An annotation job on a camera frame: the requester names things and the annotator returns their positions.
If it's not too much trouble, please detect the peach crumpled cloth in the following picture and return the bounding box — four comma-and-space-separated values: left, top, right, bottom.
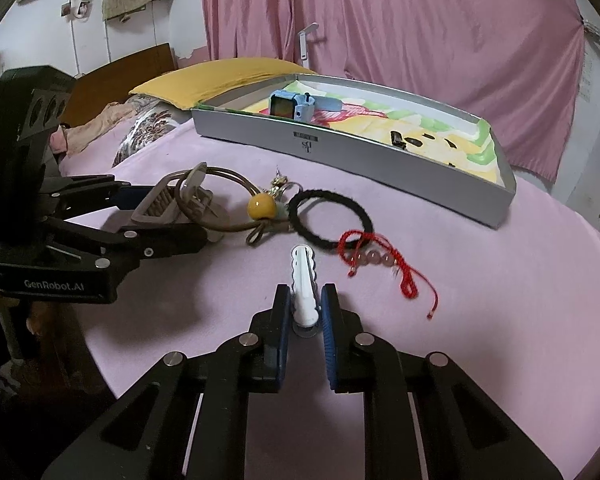
50, 101, 141, 156

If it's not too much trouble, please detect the black hair tie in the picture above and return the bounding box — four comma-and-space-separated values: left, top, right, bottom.
286, 187, 378, 252

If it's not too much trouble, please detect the white folding lamp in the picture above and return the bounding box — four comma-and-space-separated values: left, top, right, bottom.
298, 22, 326, 63

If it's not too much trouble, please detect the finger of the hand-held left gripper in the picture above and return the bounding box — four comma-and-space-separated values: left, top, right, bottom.
55, 220, 209, 271
45, 174, 157, 221

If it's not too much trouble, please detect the yellow pillow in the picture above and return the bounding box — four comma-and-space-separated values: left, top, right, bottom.
129, 58, 317, 111

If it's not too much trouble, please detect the floral pillow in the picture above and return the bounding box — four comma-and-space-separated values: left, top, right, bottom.
111, 94, 193, 168

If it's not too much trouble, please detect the grey cardboard box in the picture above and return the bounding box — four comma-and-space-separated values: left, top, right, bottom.
190, 73, 517, 231

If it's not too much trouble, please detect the wall socket with plugs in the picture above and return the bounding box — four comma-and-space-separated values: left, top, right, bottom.
61, 0, 92, 20

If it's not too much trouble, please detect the beige claw hair clip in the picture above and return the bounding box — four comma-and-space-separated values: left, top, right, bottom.
131, 162, 221, 226

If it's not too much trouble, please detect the white hair clip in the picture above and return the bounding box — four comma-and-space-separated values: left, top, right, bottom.
290, 244, 321, 328

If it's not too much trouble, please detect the wooden headboard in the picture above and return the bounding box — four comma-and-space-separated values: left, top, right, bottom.
59, 42, 178, 128

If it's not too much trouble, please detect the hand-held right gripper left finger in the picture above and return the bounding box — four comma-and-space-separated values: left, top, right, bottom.
40, 284, 292, 480

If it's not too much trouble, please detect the brown hair tie yellow bead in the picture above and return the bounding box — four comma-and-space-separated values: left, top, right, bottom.
167, 162, 293, 247

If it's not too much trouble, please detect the colourful printed cloth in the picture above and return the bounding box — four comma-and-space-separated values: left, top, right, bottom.
247, 82, 506, 186

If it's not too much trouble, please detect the blue smartwatch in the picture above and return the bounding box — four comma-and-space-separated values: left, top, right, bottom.
266, 89, 347, 122

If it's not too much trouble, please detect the red string bead bracelet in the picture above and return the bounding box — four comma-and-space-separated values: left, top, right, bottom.
337, 230, 437, 320

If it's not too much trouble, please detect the pink curtain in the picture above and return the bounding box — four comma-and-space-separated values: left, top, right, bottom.
202, 0, 586, 183

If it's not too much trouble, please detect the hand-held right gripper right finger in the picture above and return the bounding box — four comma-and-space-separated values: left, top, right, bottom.
320, 282, 566, 480

